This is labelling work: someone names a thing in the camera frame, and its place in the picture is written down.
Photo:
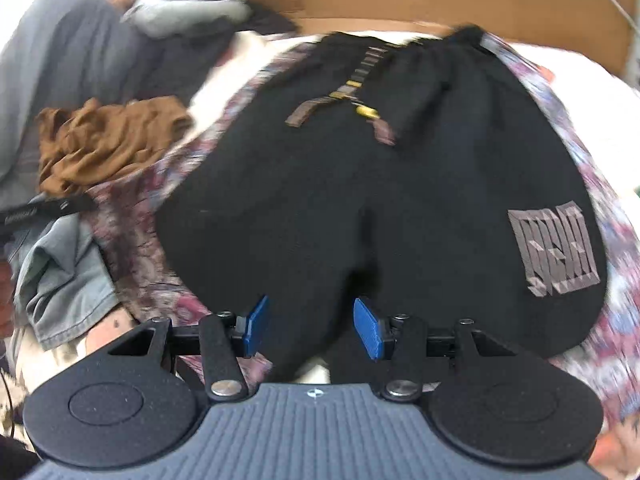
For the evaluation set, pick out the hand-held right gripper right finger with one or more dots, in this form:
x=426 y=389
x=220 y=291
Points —
x=367 y=329

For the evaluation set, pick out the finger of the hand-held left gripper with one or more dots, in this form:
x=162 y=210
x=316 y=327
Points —
x=72 y=206

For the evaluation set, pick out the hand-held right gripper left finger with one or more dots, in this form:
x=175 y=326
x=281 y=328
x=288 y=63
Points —
x=257 y=324

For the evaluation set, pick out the black shorts with patterned trim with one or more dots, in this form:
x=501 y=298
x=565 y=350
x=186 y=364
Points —
x=400 y=185

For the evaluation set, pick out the person's left hand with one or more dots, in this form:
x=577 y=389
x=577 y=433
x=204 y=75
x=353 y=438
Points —
x=6 y=300

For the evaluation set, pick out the brown garment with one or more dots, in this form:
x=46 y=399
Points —
x=105 y=145

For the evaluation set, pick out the grey-blue denim garment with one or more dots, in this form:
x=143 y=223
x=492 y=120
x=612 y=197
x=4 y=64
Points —
x=60 y=280

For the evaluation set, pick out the dark grey pillow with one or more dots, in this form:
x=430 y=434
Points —
x=60 y=60

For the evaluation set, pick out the black garment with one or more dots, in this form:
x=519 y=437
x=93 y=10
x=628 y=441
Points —
x=200 y=55

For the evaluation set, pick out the grey garment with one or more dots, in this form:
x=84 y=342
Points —
x=185 y=12

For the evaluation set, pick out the cream bear print bed sheet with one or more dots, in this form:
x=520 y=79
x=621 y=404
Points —
x=565 y=75

